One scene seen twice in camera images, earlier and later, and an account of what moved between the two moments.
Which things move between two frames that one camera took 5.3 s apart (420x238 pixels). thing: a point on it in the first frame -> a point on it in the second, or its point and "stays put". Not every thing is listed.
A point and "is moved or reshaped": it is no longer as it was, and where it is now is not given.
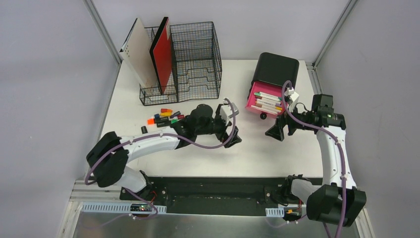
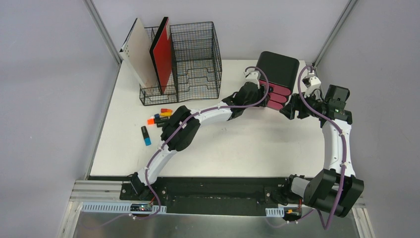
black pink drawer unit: (271, 71) is moved or reshaped
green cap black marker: (167, 123) stays put
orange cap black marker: (154, 120) stays put
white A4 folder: (136, 50) stays put
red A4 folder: (161, 54) stays put
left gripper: (224, 132) -> (259, 92)
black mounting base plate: (222, 196) stays put
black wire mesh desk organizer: (196, 65) stays put
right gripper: (277, 131) -> (296, 103)
